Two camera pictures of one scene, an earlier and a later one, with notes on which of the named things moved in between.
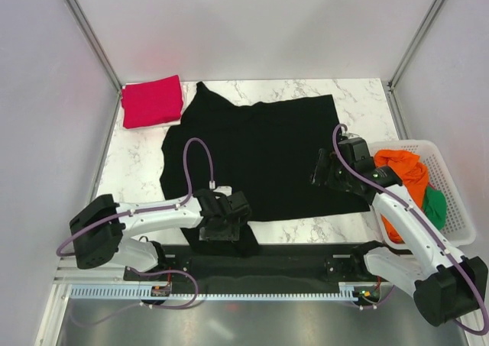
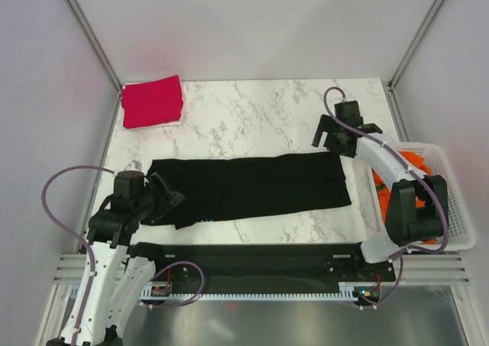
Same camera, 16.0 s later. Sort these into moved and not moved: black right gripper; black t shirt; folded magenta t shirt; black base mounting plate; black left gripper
Moved: black left gripper; black right gripper; black t shirt
Not moved: black base mounting plate; folded magenta t shirt
